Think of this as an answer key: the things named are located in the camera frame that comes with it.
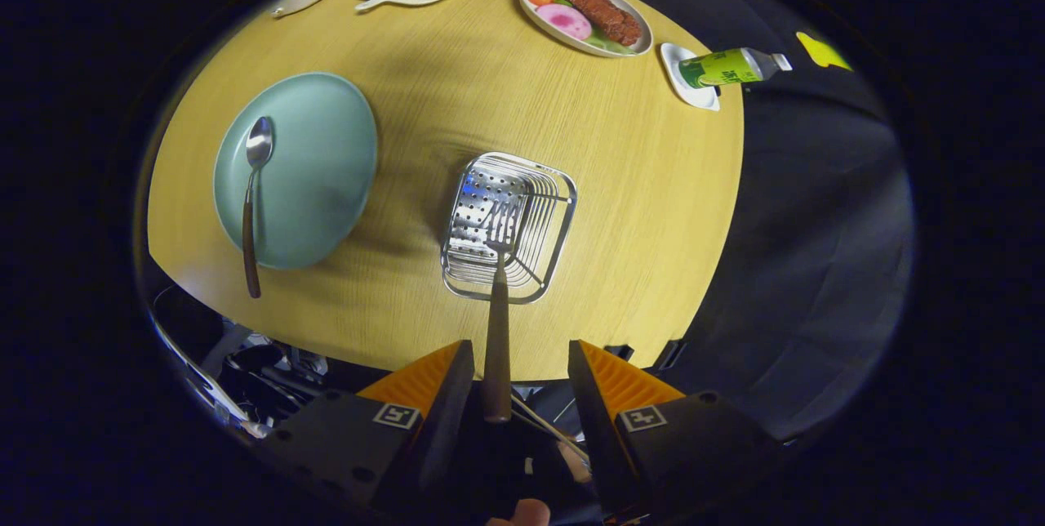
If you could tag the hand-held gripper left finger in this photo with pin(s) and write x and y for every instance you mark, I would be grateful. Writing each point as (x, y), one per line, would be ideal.
(445, 420)

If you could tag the green label plastic bottle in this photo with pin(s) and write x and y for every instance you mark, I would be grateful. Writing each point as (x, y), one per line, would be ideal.
(727, 67)

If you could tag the white round food plate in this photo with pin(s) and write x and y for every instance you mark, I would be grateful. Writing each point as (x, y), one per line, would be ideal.
(529, 10)

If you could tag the teal round plate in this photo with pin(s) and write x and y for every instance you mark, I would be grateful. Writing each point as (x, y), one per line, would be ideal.
(318, 167)

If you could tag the green lettuce leaf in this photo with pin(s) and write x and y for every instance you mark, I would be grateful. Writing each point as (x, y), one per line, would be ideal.
(604, 42)

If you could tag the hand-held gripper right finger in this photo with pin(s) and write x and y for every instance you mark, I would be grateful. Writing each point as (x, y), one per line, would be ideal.
(600, 436)

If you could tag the pink round food slice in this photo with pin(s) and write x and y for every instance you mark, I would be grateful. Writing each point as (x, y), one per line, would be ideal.
(563, 21)

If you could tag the small white dish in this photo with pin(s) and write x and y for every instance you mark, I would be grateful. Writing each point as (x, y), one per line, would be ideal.
(694, 95)

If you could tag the brown meat piece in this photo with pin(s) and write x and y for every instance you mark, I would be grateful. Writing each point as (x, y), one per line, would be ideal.
(608, 15)

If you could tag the black backdrop cloth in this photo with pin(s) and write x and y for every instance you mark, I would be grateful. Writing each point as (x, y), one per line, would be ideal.
(816, 224)

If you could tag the black table clamp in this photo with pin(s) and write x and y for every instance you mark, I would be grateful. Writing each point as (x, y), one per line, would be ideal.
(620, 352)
(670, 354)

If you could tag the silver metal rod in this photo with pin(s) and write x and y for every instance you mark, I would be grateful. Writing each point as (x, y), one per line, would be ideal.
(543, 425)

